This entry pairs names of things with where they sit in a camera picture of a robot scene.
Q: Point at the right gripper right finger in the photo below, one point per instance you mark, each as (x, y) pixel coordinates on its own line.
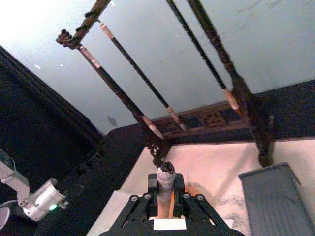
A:
(190, 199)

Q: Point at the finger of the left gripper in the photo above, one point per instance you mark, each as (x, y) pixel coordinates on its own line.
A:
(89, 162)

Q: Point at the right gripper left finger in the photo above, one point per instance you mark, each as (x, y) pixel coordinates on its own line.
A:
(141, 199)

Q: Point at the round orange ink dish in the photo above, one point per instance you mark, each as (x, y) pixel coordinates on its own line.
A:
(194, 189)

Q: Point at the white paper with brown strokes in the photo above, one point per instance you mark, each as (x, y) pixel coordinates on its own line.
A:
(108, 216)

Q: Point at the cream felt mat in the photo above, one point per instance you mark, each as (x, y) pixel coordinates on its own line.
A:
(216, 162)

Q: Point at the black table cloth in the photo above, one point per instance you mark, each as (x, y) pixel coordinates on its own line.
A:
(37, 118)

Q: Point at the thin black hanging brush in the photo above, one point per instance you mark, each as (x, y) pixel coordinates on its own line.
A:
(115, 91)
(140, 71)
(201, 51)

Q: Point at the grey rectangular block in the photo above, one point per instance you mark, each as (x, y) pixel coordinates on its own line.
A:
(278, 201)

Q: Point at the dark wooden brush rack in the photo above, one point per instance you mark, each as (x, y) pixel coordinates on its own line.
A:
(246, 98)

